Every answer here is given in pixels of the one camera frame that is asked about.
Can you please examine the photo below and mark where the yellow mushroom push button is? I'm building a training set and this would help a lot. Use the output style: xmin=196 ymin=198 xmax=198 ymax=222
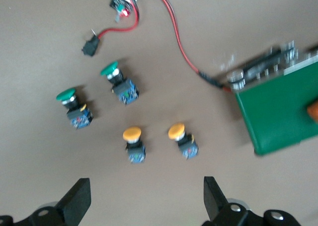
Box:
xmin=168 ymin=123 xmax=199 ymax=160
xmin=122 ymin=126 xmax=147 ymax=164

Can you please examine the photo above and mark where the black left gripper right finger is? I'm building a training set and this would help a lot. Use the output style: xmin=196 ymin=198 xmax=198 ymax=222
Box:
xmin=202 ymin=176 xmax=303 ymax=226

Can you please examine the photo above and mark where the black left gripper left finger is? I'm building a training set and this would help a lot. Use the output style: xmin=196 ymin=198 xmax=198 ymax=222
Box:
xmin=0 ymin=177 xmax=92 ymax=226

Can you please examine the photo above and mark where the red and black power cable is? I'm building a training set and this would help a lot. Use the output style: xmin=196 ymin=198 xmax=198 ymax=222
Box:
xmin=98 ymin=0 xmax=236 ymax=94

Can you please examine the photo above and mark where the orange 4680 battery cylinder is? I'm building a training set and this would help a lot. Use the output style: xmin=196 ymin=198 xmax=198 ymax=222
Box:
xmin=307 ymin=100 xmax=318 ymax=124

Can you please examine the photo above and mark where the green conveyor belt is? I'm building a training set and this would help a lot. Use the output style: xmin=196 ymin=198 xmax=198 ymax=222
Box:
xmin=213 ymin=39 xmax=318 ymax=157

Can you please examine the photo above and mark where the black connector plug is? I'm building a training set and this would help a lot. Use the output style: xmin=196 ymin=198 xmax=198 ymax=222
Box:
xmin=81 ymin=34 xmax=101 ymax=57

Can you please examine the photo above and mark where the green mushroom push button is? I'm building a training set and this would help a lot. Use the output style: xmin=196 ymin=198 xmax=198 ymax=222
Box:
xmin=100 ymin=61 xmax=140 ymax=105
xmin=56 ymin=87 xmax=94 ymax=130

